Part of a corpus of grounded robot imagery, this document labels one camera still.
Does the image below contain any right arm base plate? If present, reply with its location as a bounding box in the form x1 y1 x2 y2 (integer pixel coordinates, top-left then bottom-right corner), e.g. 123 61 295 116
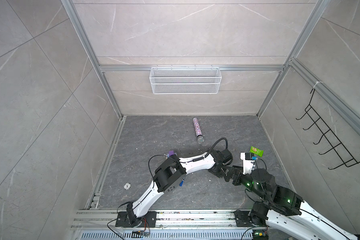
233 210 269 227

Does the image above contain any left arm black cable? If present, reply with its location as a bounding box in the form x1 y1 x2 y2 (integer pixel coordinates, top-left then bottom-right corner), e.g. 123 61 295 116
106 137 229 240

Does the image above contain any black wire hook rack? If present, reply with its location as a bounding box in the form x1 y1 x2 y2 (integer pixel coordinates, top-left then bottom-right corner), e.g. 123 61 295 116
296 89 360 170

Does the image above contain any small white gear piece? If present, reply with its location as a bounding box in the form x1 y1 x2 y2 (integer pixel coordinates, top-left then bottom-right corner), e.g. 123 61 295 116
124 183 131 190

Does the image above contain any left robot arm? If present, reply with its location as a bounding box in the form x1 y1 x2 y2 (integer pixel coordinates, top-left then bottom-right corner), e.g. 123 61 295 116
126 149 233 225

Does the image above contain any white wire mesh basket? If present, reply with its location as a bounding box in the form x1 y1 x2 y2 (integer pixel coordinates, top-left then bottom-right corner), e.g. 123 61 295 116
149 67 222 95

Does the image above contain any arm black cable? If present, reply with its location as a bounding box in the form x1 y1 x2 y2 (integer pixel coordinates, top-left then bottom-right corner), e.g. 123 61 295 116
106 137 229 240
239 157 353 240

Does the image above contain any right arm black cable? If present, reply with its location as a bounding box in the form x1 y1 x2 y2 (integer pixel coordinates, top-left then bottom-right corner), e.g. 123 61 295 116
239 157 353 240

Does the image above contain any blue white marker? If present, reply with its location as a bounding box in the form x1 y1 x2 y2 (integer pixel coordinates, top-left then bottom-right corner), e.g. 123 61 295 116
179 179 185 187

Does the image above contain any glitter sprinkle tube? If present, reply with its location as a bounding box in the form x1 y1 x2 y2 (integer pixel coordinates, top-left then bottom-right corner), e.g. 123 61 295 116
193 118 204 144

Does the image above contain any green circuit board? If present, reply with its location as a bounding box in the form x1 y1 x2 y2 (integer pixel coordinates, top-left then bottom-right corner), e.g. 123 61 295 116
252 230 269 240

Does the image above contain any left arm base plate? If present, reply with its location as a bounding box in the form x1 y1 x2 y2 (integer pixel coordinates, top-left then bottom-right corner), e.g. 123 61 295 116
115 212 157 228

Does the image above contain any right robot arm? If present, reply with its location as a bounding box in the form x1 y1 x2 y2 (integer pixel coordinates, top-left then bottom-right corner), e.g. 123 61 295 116
222 166 360 240

